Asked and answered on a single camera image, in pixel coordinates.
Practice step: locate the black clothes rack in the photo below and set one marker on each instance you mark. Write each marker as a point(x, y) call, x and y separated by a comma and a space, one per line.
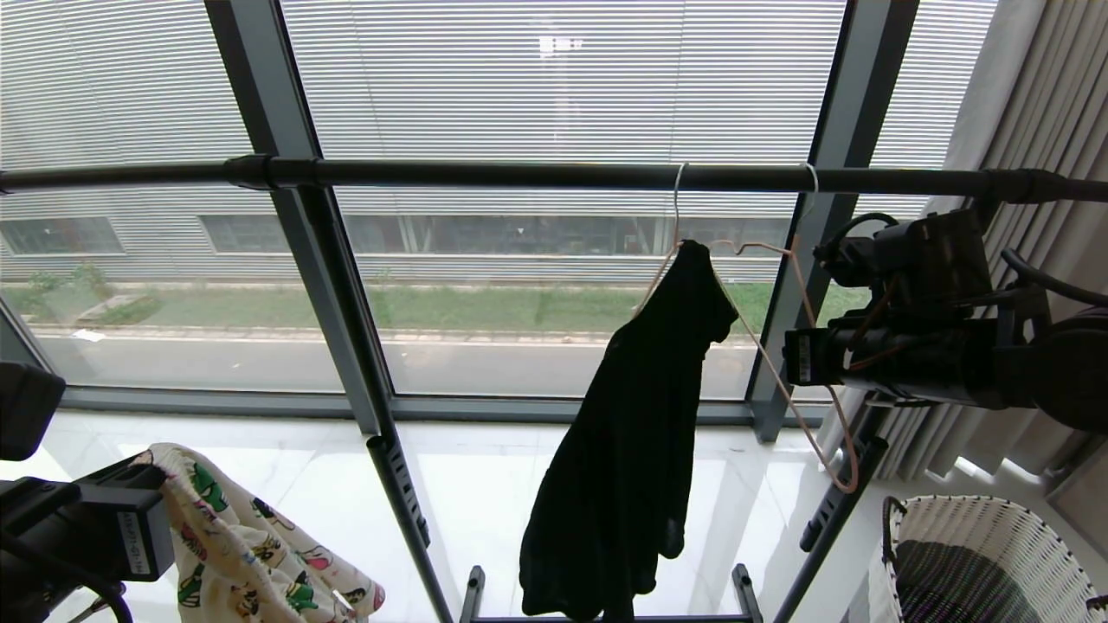
point(519, 176)

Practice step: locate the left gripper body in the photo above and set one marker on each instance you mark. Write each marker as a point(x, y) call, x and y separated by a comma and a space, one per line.
point(104, 528)

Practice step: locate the pink clothes hanger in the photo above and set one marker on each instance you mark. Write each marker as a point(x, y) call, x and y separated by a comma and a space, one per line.
point(779, 381)
point(675, 199)

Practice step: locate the white laundry basket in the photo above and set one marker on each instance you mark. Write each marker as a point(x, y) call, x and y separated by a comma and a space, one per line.
point(978, 536)

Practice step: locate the beige curtain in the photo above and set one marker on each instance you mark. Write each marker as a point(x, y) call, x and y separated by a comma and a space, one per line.
point(1039, 86)

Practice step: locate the cream printed garment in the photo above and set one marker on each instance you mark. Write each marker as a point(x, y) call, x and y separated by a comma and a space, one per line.
point(234, 536)

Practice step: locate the window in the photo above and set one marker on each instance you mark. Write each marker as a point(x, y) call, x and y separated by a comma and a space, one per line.
point(519, 78)

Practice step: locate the black garment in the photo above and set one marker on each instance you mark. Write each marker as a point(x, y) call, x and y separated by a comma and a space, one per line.
point(623, 450)

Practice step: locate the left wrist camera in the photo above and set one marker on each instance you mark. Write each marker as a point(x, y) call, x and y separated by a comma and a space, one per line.
point(26, 407)

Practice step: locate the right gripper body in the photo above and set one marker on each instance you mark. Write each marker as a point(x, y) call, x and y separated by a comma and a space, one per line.
point(917, 359)

